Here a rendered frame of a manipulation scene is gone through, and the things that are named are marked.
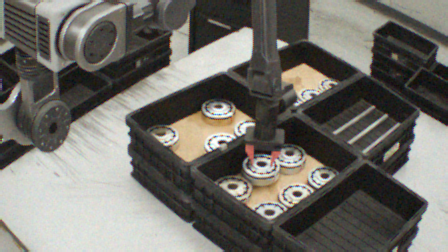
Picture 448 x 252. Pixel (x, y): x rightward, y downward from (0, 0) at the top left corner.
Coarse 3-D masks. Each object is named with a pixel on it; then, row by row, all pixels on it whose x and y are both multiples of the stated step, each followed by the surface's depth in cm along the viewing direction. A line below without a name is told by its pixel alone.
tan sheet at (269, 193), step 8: (312, 160) 190; (304, 168) 186; (312, 168) 186; (240, 176) 183; (280, 176) 183; (288, 176) 183; (296, 176) 183; (304, 176) 183; (272, 184) 180; (280, 184) 180; (304, 184) 181; (256, 192) 178; (264, 192) 178; (272, 192) 178; (256, 200) 175; (264, 200) 175; (272, 200) 175
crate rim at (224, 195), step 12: (300, 120) 189; (324, 132) 184; (240, 144) 179; (336, 144) 180; (216, 156) 174; (360, 156) 175; (192, 168) 169; (348, 168) 171; (204, 180) 166; (216, 192) 164; (228, 192) 162; (312, 192) 162; (228, 204) 162; (240, 204) 158; (300, 204) 159; (252, 216) 156; (276, 216) 155; (264, 228) 154
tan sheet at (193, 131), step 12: (180, 120) 204; (192, 120) 204; (240, 120) 205; (180, 132) 199; (192, 132) 199; (204, 132) 199; (216, 132) 199; (228, 132) 200; (180, 144) 194; (192, 144) 194; (192, 156) 190
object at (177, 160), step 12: (228, 72) 209; (192, 84) 202; (240, 84) 204; (168, 96) 196; (144, 108) 191; (288, 108) 193; (132, 120) 186; (144, 132) 181; (156, 144) 178; (228, 144) 178; (168, 156) 175; (180, 156) 173; (204, 156) 174; (180, 168) 173
